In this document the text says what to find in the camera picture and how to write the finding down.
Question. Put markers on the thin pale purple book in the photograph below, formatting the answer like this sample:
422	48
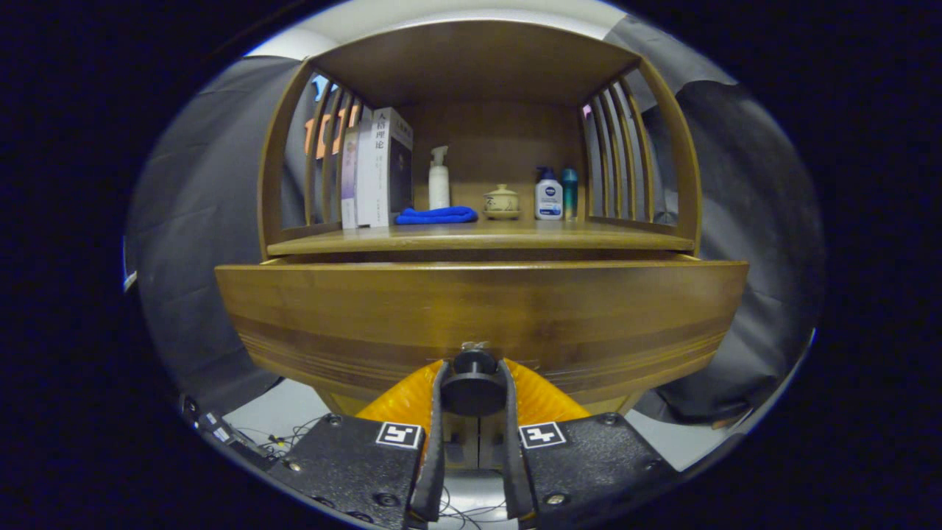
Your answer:
349	184

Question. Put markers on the wooden cabinet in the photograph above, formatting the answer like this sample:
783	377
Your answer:
478	66

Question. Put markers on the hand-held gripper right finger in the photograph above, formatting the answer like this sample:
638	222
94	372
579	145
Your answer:
514	442

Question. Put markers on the wooden drawer with black knob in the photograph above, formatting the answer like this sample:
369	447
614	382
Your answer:
478	302

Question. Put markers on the folded blue cloth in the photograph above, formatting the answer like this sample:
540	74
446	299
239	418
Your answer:
434	216

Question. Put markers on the teal spray can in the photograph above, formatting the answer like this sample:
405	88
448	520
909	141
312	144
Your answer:
569	195

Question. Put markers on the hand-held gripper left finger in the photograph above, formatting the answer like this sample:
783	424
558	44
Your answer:
434	442

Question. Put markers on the beige lidded teacup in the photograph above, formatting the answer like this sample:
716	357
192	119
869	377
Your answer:
502	202

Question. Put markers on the thick white book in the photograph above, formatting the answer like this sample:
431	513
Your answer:
375	169

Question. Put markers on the white pump bottle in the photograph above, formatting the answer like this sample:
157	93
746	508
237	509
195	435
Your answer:
439	188

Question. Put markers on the wooden countertop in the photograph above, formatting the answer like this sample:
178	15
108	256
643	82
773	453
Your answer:
515	235

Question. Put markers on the wooden cabinet door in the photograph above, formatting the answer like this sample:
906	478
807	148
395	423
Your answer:
491	456
464	456

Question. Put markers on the white lotion bottle blue cap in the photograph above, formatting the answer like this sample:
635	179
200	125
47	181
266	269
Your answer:
548	199

